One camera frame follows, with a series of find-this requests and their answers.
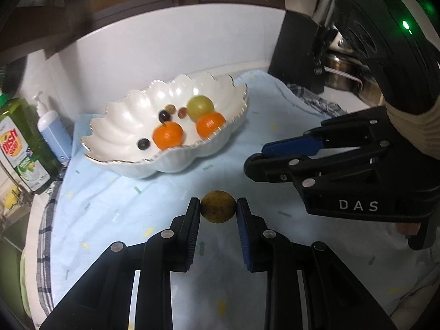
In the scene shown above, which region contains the white scalloped ceramic bowl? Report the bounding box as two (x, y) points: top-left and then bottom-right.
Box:
(81, 72), (249, 179)

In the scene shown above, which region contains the green round fruit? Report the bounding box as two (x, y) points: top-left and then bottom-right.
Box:
(186, 95), (215, 122)

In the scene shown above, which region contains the green dish soap bottle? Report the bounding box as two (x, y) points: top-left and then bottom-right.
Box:
(0, 92), (62, 194)

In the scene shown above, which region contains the brown longan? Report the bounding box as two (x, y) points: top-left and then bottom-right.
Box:
(201, 190), (236, 224)
(165, 104), (176, 114)

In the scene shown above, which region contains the yellow sponge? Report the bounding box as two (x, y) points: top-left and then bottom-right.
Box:
(4, 186), (20, 209)

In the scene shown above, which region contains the orange tangerine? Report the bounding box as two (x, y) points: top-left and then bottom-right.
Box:
(196, 112), (226, 139)
(153, 122), (184, 150)

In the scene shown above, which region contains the steel cooking pot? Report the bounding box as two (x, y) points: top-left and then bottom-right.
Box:
(324, 32), (384, 106)

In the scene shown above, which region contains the light blue cloth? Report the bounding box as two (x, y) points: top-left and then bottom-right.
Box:
(50, 71), (439, 329)

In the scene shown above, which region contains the black knife block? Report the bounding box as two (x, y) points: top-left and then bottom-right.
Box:
(268, 0), (338, 95)

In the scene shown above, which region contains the blue pump soap bottle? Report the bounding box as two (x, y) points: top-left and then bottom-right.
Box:
(33, 91), (72, 165)

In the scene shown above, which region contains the dark grape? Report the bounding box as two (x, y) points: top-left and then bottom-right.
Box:
(136, 138), (151, 150)
(158, 109), (172, 124)

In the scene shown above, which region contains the person's right hand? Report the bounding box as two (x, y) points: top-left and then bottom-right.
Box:
(395, 223), (421, 236)

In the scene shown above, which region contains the dark grape bottom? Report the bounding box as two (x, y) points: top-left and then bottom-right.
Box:
(136, 138), (151, 150)

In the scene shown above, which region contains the red jujube date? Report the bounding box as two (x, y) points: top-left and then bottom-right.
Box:
(177, 107), (187, 119)

